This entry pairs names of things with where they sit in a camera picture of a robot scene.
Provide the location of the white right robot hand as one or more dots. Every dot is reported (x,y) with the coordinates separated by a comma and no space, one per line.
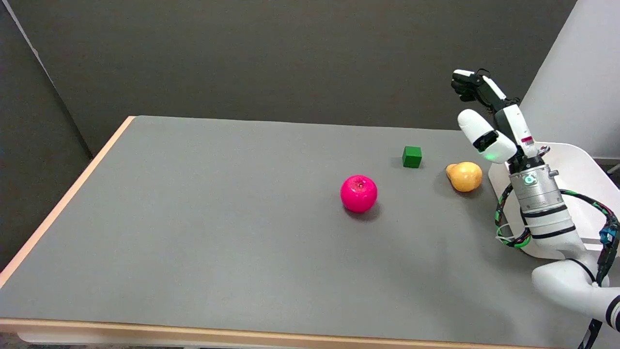
(487,133)

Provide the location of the red apple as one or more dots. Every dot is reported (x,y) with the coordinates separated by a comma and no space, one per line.
(359,193)

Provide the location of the yellow pear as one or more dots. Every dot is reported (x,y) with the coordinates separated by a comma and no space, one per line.
(465,176)

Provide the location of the green cube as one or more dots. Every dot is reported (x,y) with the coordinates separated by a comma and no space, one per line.
(412,157)

